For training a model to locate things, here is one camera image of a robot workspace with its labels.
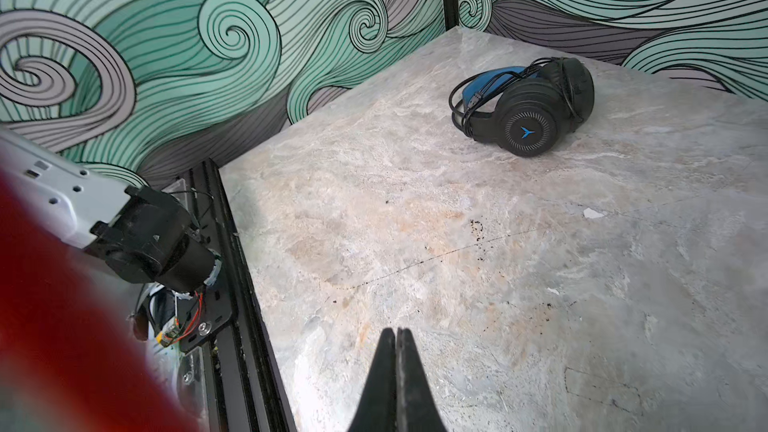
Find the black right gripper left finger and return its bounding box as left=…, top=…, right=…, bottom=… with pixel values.
left=349, top=328, right=397, bottom=432

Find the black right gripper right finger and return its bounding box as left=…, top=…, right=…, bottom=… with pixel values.
left=395, top=328, right=447, bottom=432

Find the red headphone cable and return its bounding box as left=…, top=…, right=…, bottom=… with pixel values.
left=0, top=167, right=202, bottom=432

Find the black blue gaming headset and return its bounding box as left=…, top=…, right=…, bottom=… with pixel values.
left=448, top=57, right=595, bottom=157

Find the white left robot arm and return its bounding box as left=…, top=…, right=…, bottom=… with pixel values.
left=1, top=128, right=222, bottom=294

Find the black front frame rail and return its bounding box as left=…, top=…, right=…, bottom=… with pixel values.
left=175, top=159, right=296, bottom=431

